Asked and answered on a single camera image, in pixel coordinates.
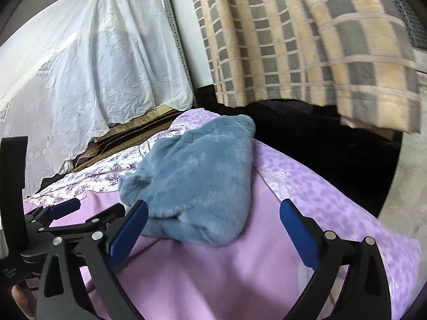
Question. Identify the pink bed blanket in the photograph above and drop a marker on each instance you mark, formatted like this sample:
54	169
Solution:
257	276

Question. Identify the person's left hand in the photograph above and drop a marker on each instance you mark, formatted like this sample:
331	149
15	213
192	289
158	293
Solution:
25	301

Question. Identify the blue fleece garment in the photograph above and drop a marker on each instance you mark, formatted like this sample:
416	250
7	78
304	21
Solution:
197	185

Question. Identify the purple floral bed sheet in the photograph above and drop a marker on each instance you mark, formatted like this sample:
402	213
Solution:
317	198

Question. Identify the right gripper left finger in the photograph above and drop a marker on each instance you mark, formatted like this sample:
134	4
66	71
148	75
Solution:
63	294

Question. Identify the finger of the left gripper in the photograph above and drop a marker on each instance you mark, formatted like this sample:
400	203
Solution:
63	209
96	223

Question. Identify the white lace cover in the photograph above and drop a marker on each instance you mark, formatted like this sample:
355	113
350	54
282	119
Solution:
80	66

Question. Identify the brown woven bamboo mat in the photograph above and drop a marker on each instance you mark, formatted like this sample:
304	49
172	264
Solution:
122	136

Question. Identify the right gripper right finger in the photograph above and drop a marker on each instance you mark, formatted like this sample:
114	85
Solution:
365	291

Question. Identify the metal window grille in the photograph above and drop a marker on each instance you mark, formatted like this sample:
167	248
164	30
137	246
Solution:
416	29

